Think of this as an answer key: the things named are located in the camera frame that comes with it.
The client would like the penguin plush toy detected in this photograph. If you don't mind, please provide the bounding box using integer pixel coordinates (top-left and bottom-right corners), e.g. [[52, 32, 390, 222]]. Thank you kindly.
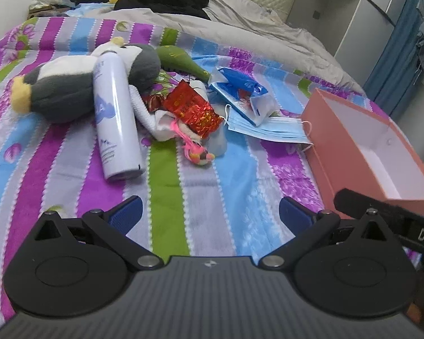
[[10, 37, 161, 124]]

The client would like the light blue face mask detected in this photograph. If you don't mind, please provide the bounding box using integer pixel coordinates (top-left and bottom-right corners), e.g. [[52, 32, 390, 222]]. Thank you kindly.
[[225, 105, 312, 146]]

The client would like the white ribbed cloth toy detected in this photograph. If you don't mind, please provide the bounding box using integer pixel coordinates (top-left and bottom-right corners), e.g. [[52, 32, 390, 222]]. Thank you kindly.
[[128, 85, 179, 142]]

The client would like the grey wardrobe cabinet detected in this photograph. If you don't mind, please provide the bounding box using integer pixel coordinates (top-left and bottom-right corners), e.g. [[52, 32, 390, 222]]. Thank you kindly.
[[287, 0, 406, 86]]

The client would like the white spray can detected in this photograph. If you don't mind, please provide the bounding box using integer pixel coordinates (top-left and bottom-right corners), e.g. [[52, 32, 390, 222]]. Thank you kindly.
[[93, 51, 144, 181]]

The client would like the blue white mask package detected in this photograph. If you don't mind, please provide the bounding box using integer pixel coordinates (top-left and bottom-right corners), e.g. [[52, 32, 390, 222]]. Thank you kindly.
[[208, 67, 280, 126]]

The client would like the blue curtain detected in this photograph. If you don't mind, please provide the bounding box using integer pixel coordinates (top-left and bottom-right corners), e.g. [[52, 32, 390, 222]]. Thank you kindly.
[[364, 0, 424, 119]]

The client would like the grey duvet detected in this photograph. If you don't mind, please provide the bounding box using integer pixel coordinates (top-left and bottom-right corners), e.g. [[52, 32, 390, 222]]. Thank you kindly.
[[85, 0, 364, 94]]

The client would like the clear plastic packet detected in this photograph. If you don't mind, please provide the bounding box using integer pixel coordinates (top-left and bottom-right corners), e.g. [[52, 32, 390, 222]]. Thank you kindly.
[[206, 125, 227, 158]]

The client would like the pink cardboard box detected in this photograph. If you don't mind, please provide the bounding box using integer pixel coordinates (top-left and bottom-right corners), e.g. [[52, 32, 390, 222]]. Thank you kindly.
[[301, 89, 424, 216]]

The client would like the striped colourful blanket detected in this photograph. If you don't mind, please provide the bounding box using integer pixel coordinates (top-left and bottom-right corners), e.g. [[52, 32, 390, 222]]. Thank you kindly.
[[0, 18, 380, 326]]

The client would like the red foil snack packet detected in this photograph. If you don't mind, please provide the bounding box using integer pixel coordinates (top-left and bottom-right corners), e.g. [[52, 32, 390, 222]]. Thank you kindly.
[[163, 80, 223, 139]]

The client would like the dark red candy wrapper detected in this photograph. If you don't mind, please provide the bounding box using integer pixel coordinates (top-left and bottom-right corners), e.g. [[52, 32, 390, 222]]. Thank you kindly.
[[142, 94, 165, 113]]

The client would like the pink flamingo toy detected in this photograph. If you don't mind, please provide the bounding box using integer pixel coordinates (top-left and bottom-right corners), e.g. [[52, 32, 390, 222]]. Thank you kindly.
[[170, 119, 215, 166]]

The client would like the green plush massage hammer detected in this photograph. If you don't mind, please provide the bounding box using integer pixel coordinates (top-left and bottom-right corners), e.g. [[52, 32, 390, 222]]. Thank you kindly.
[[156, 45, 211, 82]]

